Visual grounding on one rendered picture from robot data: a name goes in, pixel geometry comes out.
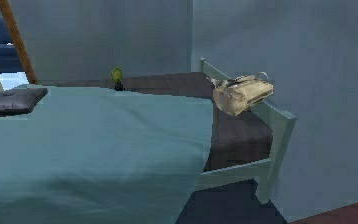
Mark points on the brown wooden pole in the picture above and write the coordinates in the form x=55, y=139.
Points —
x=17, y=41

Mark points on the dark blue sofa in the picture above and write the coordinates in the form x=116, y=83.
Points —
x=0, y=50

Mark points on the beige bag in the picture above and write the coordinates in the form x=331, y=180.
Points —
x=240, y=95

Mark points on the dark grey laptop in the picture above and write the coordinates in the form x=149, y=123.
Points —
x=12, y=100

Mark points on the teal covered bed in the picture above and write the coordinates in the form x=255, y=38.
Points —
x=97, y=150

